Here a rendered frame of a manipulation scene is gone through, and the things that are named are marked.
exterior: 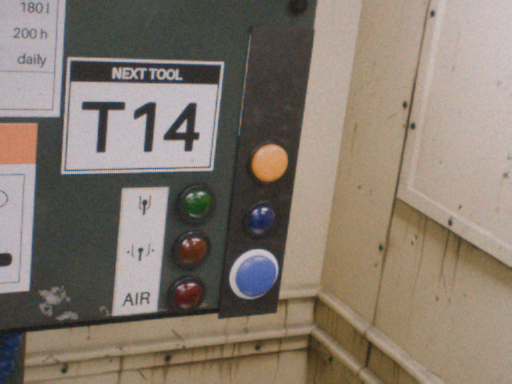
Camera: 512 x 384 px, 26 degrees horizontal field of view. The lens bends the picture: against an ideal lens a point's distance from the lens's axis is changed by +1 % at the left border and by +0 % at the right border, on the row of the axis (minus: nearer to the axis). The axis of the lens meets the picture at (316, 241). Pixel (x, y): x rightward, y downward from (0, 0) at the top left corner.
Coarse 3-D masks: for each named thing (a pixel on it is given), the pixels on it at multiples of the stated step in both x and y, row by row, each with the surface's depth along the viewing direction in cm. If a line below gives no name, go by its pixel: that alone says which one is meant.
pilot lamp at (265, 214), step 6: (258, 210) 73; (264, 210) 73; (270, 210) 73; (252, 216) 73; (258, 216) 73; (264, 216) 73; (270, 216) 73; (252, 222) 73; (258, 222) 73; (264, 222) 73; (270, 222) 73; (252, 228) 73; (258, 228) 73; (264, 228) 73
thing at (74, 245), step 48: (96, 0) 63; (144, 0) 64; (192, 0) 66; (240, 0) 67; (288, 0) 69; (96, 48) 64; (144, 48) 65; (192, 48) 67; (240, 48) 68; (240, 96) 70; (48, 144) 65; (48, 192) 66; (96, 192) 67; (48, 240) 67; (96, 240) 68; (48, 288) 68; (96, 288) 70
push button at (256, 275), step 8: (256, 256) 74; (264, 256) 74; (240, 264) 74; (248, 264) 74; (256, 264) 74; (264, 264) 74; (272, 264) 75; (240, 272) 74; (248, 272) 74; (256, 272) 74; (264, 272) 74; (272, 272) 75; (240, 280) 74; (248, 280) 74; (256, 280) 74; (264, 280) 75; (272, 280) 75; (240, 288) 74; (248, 288) 74; (256, 288) 74; (264, 288) 75; (248, 296) 75; (256, 296) 75
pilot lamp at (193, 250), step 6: (186, 240) 71; (192, 240) 71; (198, 240) 71; (186, 246) 71; (192, 246) 71; (198, 246) 71; (204, 246) 72; (180, 252) 71; (186, 252) 71; (192, 252) 71; (198, 252) 71; (204, 252) 72; (180, 258) 71; (186, 258) 71; (192, 258) 71; (198, 258) 72; (192, 264) 72
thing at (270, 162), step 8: (272, 144) 72; (264, 152) 71; (272, 152) 71; (280, 152) 72; (256, 160) 71; (264, 160) 71; (272, 160) 71; (280, 160) 72; (256, 168) 71; (264, 168) 71; (272, 168) 72; (280, 168) 72; (264, 176) 72; (272, 176) 72; (280, 176) 73
